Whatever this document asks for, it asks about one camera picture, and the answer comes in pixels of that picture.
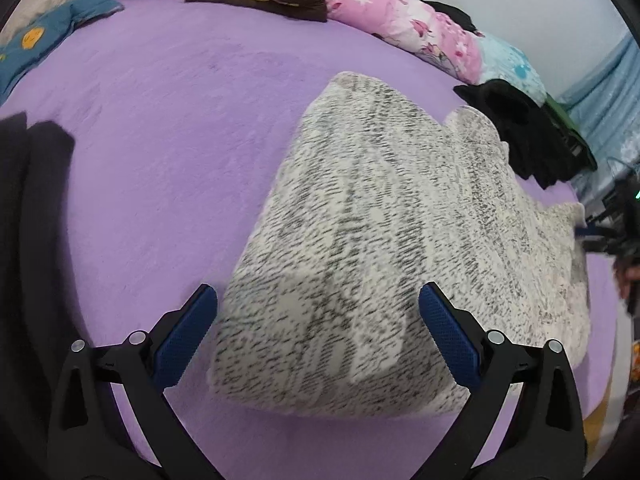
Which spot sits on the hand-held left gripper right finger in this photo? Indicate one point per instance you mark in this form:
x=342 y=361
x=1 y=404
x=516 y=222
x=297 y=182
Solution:
x=447 y=340

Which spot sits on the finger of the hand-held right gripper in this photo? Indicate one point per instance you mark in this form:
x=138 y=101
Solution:
x=595 y=237

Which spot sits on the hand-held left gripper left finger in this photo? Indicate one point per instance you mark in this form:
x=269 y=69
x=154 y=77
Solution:
x=186 y=340

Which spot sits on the grey white knit sweater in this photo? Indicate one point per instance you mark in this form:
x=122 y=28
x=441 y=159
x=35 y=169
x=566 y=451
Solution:
x=390 y=220

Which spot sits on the person's right hand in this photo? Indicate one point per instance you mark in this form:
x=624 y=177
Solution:
x=629 y=280

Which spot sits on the green cloth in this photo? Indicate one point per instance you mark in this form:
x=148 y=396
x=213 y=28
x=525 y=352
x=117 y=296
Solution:
x=565 y=120

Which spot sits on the light blue satin curtain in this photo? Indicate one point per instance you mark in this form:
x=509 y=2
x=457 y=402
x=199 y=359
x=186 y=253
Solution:
x=605 y=100

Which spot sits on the black garment pile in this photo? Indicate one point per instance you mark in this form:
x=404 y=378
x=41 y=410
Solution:
x=525 y=130

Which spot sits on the purple bed sheet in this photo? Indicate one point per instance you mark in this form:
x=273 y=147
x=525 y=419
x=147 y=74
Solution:
x=175 y=135

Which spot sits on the black cloth on quilt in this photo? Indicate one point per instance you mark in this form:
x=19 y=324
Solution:
x=450 y=12

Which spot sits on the pink blue floral quilt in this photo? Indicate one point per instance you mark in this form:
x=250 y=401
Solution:
x=400 y=15

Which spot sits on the teal cloth with yellow print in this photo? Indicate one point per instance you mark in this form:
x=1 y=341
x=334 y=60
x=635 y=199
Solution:
x=35 y=45

